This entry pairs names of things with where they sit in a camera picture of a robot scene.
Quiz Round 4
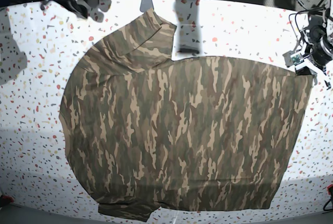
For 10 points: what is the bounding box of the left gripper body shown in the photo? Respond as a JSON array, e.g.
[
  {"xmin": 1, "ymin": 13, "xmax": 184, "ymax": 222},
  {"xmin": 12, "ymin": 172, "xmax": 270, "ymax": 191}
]
[{"xmin": 300, "ymin": 24, "xmax": 332, "ymax": 75}]

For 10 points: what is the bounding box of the camouflage T-shirt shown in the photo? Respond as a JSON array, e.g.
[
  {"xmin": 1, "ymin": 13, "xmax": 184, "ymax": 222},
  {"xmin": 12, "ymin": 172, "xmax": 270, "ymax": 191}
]
[{"xmin": 59, "ymin": 9, "xmax": 313, "ymax": 221}]

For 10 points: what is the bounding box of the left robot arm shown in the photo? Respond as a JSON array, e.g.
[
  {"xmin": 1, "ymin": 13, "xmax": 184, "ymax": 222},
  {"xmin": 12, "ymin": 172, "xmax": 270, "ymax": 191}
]
[{"xmin": 301, "ymin": 0, "xmax": 332, "ymax": 73}]

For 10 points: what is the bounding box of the red clamp right corner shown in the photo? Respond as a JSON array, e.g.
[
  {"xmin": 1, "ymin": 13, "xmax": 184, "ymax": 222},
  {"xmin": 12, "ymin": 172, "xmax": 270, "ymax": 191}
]
[{"xmin": 323, "ymin": 184, "xmax": 333, "ymax": 212}]

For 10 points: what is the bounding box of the red clamp corner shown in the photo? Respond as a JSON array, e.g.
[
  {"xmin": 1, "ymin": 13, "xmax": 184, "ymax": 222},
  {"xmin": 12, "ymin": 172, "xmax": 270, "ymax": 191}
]
[
  {"xmin": 323, "ymin": 184, "xmax": 333, "ymax": 212},
  {"xmin": 0, "ymin": 195, "xmax": 14, "ymax": 207}
]

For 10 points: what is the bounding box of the red clamp left corner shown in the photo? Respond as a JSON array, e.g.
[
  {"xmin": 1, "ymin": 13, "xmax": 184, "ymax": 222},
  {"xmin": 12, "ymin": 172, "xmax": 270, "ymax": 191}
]
[{"xmin": 0, "ymin": 195, "xmax": 14, "ymax": 207}]

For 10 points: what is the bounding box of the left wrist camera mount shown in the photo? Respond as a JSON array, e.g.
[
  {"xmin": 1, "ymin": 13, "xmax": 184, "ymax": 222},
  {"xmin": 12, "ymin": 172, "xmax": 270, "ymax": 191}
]
[{"xmin": 283, "ymin": 51, "xmax": 307, "ymax": 72}]

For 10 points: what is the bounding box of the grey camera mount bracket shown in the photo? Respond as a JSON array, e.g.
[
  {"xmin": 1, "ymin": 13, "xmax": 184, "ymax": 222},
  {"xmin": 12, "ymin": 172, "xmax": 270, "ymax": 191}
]
[{"xmin": 140, "ymin": 0, "xmax": 154, "ymax": 12}]

